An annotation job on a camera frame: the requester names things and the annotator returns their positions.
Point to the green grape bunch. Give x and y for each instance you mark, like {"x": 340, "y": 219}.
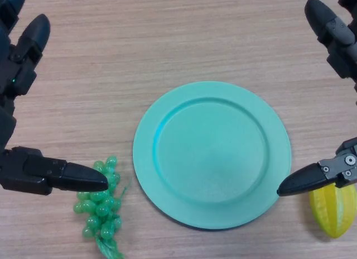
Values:
{"x": 96, "y": 206}

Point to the green round plate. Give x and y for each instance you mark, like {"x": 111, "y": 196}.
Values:
{"x": 212, "y": 158}

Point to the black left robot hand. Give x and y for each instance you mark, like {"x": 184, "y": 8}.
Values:
{"x": 19, "y": 169}

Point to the yellow starfruit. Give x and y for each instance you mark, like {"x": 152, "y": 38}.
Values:
{"x": 333, "y": 211}

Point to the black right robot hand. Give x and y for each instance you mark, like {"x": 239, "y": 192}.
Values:
{"x": 338, "y": 35}

